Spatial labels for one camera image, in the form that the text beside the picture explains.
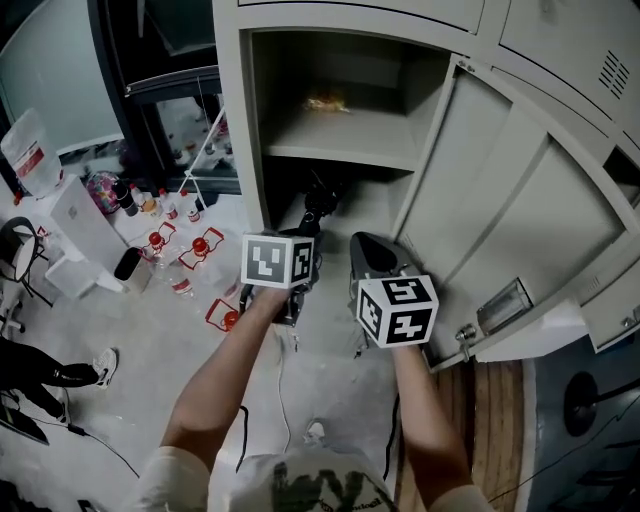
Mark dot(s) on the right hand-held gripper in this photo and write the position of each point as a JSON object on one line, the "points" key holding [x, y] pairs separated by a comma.
{"points": [[400, 312]]}

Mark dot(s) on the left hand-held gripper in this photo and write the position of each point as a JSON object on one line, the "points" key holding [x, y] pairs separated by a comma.
{"points": [[270, 260]]}

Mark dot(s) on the grey metal locker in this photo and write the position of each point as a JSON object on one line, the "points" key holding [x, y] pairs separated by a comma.
{"points": [[230, 100]]}

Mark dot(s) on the person's right forearm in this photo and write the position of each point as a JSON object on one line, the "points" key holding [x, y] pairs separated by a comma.
{"points": [[425, 415]]}

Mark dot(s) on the person's left forearm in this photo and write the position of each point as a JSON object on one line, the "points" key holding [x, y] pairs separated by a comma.
{"points": [[225, 370]]}

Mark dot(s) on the open grey locker door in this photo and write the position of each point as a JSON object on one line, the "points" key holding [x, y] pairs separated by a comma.
{"points": [[610, 325], [500, 200]]}

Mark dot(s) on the large red-capped water bottle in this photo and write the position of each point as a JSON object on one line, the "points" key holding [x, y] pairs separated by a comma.
{"points": [[225, 315], [200, 247], [157, 242]]}

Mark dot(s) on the small red-capped bottle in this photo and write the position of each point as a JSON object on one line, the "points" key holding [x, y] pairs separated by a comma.
{"points": [[169, 205], [191, 207]]}

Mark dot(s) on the clear red-label bottle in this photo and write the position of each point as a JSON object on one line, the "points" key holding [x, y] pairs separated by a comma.
{"points": [[177, 282]]}

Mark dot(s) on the white folding stand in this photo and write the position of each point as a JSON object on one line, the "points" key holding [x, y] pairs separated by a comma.
{"points": [[205, 160]]}

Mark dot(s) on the silver bin with black lid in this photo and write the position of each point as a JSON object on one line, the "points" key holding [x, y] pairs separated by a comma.
{"points": [[131, 267]]}

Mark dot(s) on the small white bottle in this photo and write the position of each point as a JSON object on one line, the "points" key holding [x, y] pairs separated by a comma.
{"points": [[136, 196]]}

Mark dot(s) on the black cup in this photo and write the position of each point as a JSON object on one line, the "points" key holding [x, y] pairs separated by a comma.
{"points": [[125, 199]]}

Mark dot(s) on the yellow packet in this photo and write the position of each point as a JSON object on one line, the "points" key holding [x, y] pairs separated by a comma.
{"points": [[327, 102]]}

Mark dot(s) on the person's white shoe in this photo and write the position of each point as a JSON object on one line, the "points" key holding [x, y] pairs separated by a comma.
{"points": [[315, 432]]}

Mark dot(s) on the white box appliance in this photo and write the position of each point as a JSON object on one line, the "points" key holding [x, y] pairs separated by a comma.
{"points": [[85, 215]]}

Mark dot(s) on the flat white box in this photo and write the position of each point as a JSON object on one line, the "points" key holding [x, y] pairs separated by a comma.
{"points": [[80, 277]]}

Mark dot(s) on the wooden platform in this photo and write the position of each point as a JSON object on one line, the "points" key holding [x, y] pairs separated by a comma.
{"points": [[495, 425]]}

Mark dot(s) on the black table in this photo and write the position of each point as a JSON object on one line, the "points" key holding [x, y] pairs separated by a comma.
{"points": [[170, 80]]}

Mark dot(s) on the person's white printed shirt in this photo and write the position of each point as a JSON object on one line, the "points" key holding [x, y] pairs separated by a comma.
{"points": [[250, 485]]}

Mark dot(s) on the black round stand base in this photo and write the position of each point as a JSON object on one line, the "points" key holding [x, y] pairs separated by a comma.
{"points": [[580, 405]]}

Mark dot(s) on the big red-label water jug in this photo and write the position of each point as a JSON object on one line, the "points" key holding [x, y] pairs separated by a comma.
{"points": [[32, 155]]}

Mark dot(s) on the black frame chair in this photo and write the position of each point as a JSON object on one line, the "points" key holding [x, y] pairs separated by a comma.
{"points": [[20, 250]]}

